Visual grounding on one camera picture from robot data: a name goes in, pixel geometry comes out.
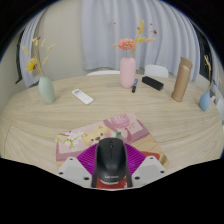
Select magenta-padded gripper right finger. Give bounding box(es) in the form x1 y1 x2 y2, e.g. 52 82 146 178
123 143 167 189

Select beige and blue dried flowers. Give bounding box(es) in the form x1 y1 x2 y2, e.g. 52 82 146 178
203 54 223 93

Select cartoon print mouse pad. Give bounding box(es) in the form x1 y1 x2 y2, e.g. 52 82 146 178
54 112 170 190

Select blue vase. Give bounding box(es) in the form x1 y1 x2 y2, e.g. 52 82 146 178
198 90 212 112

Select narrow white curtain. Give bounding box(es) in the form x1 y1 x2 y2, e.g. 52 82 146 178
19 11 48 88

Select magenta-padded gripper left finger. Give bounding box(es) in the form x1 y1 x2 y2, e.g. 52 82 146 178
56 143 99 189

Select gold drink bottle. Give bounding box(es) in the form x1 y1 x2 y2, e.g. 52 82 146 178
171 56 194 103

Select pink and yellow dried flowers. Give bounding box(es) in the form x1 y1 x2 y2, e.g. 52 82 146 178
112 19 158 59

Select black rectangular box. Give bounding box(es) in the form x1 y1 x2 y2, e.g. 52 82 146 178
141 75 165 92

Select dark window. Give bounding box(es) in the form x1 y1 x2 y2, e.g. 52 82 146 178
191 23 214 88
14 33 26 84

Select white chair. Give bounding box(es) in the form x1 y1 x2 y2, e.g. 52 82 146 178
86 69 121 77
143 64 170 79

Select pale green vase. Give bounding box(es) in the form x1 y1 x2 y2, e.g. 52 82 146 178
37 76 57 105

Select black computer mouse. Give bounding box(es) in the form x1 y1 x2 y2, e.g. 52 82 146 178
93 137 128 184

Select wide white curtain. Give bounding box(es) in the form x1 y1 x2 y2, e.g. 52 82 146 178
80 0 201 81

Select blue and black marker pen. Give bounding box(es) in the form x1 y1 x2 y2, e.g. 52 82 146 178
131 78 139 94

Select white remote control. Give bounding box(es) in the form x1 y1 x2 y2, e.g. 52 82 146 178
71 88 95 106

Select pink vase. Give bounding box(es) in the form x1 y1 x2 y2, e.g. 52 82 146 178
119 56 137 89

